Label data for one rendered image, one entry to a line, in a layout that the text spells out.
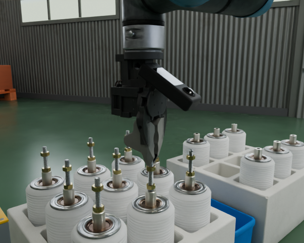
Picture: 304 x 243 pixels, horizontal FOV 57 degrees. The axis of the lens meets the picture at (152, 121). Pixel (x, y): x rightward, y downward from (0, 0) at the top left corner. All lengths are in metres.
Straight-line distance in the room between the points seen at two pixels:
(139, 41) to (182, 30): 2.80
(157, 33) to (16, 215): 0.52
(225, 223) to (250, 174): 0.23
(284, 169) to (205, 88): 2.31
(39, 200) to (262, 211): 0.57
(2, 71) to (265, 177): 3.94
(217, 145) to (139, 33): 0.68
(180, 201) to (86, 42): 3.42
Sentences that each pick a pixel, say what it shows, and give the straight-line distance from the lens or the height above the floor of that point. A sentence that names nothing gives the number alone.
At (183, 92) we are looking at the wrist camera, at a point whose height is 0.48.
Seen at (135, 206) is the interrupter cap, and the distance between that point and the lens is 0.57.
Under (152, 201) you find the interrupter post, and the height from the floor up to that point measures 0.26.
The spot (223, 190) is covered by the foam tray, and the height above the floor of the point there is 0.15.
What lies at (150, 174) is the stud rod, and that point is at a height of 0.32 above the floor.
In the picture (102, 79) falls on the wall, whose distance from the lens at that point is 3.77.
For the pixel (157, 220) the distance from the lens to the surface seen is 0.55.
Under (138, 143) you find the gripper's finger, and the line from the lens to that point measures 0.53.
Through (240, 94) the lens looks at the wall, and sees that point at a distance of 3.13.
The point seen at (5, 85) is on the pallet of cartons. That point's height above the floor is 0.22.
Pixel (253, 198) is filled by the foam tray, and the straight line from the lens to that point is 0.85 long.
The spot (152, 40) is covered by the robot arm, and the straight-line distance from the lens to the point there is 0.49.
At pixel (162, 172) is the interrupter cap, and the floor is 0.25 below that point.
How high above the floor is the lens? 0.53
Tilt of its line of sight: 12 degrees down
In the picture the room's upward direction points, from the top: straight up
